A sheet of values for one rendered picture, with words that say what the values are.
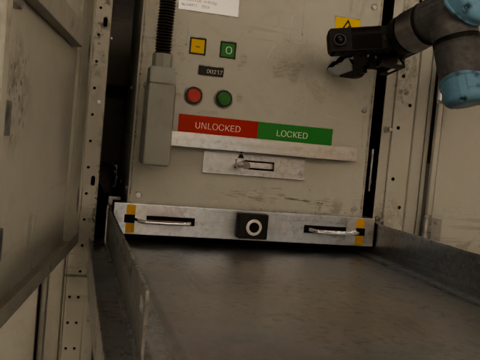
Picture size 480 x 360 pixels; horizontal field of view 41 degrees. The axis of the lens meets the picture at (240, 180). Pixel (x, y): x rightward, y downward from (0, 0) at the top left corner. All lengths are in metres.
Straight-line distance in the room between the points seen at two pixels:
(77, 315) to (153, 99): 0.45
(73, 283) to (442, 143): 0.81
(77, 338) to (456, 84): 0.83
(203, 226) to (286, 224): 0.17
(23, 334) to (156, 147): 0.43
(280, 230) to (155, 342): 0.68
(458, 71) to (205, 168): 0.50
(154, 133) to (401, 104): 0.56
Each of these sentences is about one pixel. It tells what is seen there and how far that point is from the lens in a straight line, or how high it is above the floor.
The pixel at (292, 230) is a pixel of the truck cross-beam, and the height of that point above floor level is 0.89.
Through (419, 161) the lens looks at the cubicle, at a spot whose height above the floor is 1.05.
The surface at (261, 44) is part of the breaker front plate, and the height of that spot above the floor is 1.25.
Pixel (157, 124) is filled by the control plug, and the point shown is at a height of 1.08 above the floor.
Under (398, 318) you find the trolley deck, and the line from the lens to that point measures 0.88.
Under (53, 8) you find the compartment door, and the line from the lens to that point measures 0.92.
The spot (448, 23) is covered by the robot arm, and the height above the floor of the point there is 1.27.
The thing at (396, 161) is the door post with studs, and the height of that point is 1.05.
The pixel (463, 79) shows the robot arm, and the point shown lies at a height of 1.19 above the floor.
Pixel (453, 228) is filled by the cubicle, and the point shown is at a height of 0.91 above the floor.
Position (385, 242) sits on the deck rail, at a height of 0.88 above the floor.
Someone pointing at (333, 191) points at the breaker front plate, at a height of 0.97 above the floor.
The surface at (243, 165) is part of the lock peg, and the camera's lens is 1.22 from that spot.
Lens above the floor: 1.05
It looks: 3 degrees down
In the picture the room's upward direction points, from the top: 5 degrees clockwise
